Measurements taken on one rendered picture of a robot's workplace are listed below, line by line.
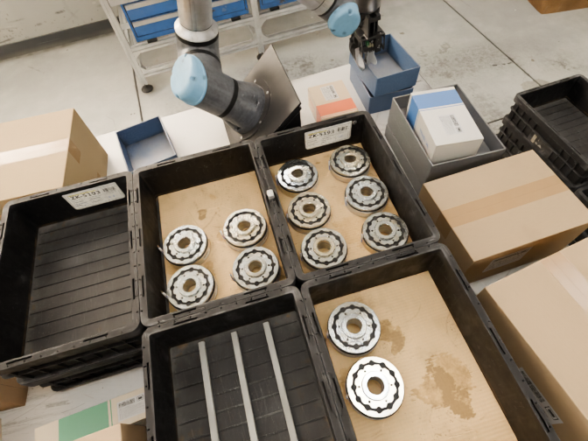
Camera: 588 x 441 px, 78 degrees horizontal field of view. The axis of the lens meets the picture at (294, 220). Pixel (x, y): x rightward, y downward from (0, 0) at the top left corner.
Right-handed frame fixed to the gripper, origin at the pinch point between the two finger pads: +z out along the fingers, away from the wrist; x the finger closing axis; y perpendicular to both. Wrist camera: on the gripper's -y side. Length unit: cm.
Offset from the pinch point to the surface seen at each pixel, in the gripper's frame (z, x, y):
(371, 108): 10.0, -1.1, 9.5
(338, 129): -9.5, -20.5, 31.1
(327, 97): 4.0, -14.3, 4.4
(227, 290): -5, -58, 61
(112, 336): -17, -78, 67
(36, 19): 48, -162, -223
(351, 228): -3, -27, 56
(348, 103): 4.4, -9.1, 9.7
